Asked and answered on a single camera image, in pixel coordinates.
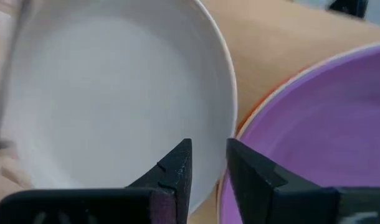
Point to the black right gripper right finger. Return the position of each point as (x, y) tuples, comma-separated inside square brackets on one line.
[(302, 205)]

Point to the grey plate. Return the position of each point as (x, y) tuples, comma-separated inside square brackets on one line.
[(99, 93)]

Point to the purple plate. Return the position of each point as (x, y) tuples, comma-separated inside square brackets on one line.
[(333, 118)]

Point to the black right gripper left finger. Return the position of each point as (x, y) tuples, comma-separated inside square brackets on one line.
[(84, 205)]

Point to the orange plate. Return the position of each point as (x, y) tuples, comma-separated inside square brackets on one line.
[(249, 113)]

